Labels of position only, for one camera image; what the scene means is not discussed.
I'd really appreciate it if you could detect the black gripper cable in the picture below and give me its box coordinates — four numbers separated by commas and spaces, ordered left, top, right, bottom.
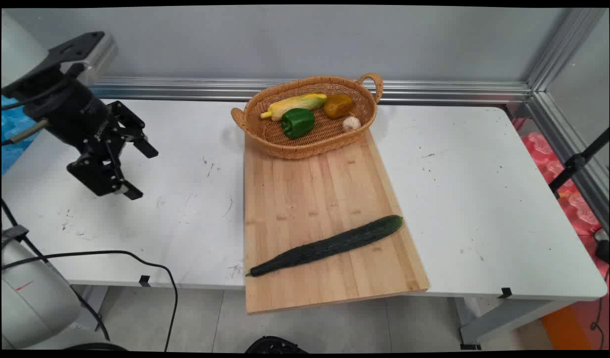
1, 80, 69, 146

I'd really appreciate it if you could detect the woven wicker basket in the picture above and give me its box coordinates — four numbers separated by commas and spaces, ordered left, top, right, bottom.
230, 73, 384, 160

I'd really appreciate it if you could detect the long dark green cucumber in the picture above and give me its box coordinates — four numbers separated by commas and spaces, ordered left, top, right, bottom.
245, 215, 404, 277

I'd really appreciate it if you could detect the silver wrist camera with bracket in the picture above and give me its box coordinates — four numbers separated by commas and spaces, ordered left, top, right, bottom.
45, 31, 118, 86

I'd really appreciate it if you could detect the orange bell pepper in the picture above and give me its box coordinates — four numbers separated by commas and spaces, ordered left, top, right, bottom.
324, 94, 354, 119

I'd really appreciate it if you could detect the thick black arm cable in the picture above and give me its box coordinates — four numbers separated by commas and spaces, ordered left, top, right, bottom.
1, 199, 110, 342

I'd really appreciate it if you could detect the black power adapter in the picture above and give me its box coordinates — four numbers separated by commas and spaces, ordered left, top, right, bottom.
594, 228, 610, 264

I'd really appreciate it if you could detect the thin black floor cable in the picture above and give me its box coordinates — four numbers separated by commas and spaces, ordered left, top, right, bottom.
1, 250, 179, 352

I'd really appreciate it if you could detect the blue foam mat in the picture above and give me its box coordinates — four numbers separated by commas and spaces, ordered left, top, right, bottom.
1, 96, 41, 176

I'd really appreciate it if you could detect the yellow corn cob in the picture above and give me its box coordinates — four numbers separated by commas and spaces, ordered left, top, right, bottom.
260, 93, 328, 121

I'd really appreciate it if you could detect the horizontal aluminium frame rail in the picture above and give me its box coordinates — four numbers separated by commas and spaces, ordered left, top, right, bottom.
88, 76, 532, 105

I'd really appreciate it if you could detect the slanted aluminium frame post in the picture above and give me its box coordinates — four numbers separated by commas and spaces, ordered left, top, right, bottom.
526, 7, 610, 232

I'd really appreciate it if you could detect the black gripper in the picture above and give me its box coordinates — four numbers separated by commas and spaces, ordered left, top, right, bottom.
4, 74, 160, 201

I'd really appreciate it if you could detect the green bell pepper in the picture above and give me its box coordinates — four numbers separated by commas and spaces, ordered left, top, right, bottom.
281, 108, 316, 140

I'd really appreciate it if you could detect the black round object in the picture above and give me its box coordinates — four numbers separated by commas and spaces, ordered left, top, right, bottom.
245, 336, 309, 354

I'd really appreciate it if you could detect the grey table leg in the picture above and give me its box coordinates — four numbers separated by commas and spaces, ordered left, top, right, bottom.
454, 297, 580, 350
72, 284, 109, 332

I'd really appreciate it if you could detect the bamboo cutting board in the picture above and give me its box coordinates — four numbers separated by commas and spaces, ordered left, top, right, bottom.
244, 129, 430, 315

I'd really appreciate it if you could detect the red foam mat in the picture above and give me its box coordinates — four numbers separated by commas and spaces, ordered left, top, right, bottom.
514, 117, 610, 238

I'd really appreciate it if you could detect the black tripod leg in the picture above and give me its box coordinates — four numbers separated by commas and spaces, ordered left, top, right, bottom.
548, 128, 610, 199

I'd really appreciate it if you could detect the black velcro cable strap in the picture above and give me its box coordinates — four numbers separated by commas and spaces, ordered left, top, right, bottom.
1, 225, 30, 245

